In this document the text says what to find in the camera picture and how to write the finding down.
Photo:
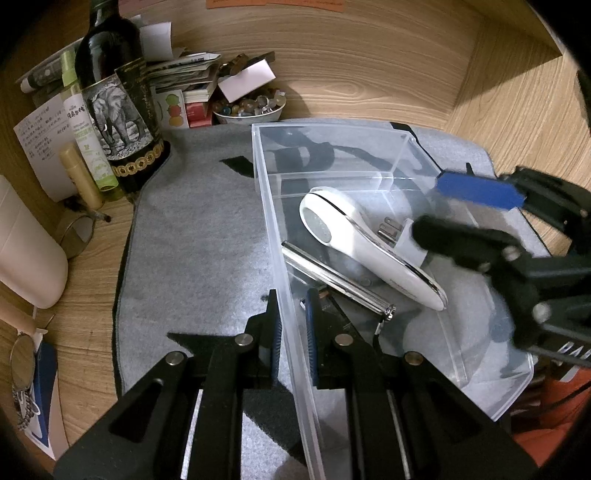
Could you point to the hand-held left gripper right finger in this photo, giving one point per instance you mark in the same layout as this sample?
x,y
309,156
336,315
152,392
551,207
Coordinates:
x,y
311,332

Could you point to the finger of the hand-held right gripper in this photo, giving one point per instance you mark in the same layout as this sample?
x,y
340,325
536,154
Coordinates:
x,y
461,244
480,190

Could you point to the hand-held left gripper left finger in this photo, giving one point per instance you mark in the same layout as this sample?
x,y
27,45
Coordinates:
x,y
278,339

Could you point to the white charger plug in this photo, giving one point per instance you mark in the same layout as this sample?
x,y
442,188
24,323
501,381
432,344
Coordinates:
x,y
406,244

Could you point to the silver metal tool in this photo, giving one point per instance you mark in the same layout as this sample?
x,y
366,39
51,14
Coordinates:
x,y
332,277

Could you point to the white fabric shaver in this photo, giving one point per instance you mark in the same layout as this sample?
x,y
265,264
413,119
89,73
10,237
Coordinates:
x,y
351,230

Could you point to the clear plastic box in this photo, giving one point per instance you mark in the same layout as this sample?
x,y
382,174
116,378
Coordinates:
x,y
270,207

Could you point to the orange cloth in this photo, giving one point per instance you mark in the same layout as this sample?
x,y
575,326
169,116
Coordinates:
x,y
554,397

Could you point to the grey mat with black letters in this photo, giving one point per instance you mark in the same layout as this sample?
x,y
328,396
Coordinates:
x,y
198,230

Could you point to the white bowl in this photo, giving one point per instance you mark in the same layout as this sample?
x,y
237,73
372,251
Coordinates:
x,y
249,119

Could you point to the blue booklet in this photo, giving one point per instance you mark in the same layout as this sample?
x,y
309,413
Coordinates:
x,y
46,378

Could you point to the pile of polished stones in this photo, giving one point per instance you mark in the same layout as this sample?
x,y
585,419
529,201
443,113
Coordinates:
x,y
251,104

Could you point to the red book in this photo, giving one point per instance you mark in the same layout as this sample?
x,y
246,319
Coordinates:
x,y
198,113

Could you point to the white card with fruit print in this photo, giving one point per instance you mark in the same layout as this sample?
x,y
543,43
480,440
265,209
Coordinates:
x,y
171,108

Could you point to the yellow tube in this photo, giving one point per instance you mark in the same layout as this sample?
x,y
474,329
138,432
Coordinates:
x,y
81,177

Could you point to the small white cardboard box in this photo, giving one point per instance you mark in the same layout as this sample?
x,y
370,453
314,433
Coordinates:
x,y
247,81

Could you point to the round metal-rim lens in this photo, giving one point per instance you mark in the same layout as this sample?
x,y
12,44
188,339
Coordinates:
x,y
21,360

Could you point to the beige wooden stick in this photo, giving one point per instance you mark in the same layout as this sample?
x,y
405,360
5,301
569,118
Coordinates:
x,y
18,318

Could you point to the cream rounded container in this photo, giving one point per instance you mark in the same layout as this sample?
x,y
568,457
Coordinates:
x,y
23,249

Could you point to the dark wine bottle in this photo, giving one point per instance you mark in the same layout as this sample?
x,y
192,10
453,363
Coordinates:
x,y
124,115

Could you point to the green spray bottle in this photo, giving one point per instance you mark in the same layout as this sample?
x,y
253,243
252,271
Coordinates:
x,y
85,134

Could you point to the stack of books and papers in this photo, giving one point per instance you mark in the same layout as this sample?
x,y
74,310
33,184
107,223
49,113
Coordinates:
x,y
184,69

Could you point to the white handwritten paper note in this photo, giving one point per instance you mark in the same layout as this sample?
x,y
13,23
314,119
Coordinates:
x,y
41,134

